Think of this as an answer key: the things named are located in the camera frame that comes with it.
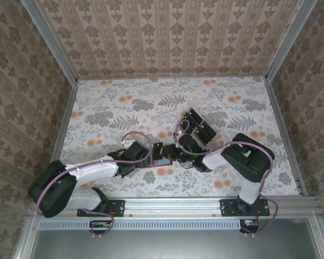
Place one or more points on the black VIP credit card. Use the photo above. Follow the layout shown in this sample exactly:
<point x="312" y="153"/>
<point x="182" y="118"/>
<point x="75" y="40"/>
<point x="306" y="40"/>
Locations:
<point x="158" y="153"/>

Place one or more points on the red leather card holder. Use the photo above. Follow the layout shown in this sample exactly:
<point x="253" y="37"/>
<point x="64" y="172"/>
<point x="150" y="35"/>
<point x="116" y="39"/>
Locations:
<point x="163" y="162"/>

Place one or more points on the black card rack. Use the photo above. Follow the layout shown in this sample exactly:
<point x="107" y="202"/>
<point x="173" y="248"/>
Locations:
<point x="205" y="129"/>

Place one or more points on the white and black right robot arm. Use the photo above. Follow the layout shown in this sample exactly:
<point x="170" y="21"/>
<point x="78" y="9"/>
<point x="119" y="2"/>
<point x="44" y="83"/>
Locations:
<point x="213" y="159"/>

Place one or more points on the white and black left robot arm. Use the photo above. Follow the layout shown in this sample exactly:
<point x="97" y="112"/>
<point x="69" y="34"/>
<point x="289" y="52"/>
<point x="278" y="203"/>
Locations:
<point x="94" y="170"/>

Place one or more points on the grey metal panel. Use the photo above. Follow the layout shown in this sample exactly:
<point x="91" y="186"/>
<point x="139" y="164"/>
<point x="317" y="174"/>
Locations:
<point x="178" y="245"/>

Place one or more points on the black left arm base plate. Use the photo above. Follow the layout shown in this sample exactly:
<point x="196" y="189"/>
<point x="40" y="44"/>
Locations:
<point x="116" y="207"/>

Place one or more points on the aluminium mounting rail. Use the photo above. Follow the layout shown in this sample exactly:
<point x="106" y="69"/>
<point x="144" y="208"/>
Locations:
<point x="172" y="207"/>

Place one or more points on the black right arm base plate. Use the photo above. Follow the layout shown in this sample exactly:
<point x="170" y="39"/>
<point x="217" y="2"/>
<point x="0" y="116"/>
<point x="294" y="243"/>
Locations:
<point x="229" y="207"/>

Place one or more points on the aluminium table side rail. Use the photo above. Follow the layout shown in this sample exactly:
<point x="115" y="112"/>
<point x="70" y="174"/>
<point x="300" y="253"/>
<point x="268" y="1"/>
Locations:
<point x="286" y="135"/>
<point x="62" y="132"/>

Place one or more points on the aluminium frame post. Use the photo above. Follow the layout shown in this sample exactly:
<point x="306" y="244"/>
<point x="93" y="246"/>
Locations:
<point x="289" y="40"/>
<point x="51" y="46"/>

